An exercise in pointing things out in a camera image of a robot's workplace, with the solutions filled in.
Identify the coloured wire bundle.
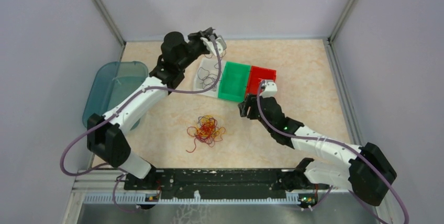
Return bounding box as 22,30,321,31
185,114,227,154

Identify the green plastic bin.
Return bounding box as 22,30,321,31
217,62,251,102

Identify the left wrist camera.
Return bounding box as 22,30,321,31
201,35,227,57

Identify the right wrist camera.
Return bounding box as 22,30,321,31
258,80,278,98

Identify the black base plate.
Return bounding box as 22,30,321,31
124,169,316,200

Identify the red plastic bin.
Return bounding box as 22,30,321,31
245,65,276,96

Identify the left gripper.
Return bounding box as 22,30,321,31
177,27,212,70

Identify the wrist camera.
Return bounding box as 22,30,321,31
258,80,278,98
201,35,227,57

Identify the white plastic bin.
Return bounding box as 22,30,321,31
193,58,227,98

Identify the teal translucent tray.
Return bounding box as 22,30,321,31
82,61,149,127

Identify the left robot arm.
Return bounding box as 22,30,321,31
86,27,227,189

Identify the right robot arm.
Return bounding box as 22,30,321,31
238,94,397,206

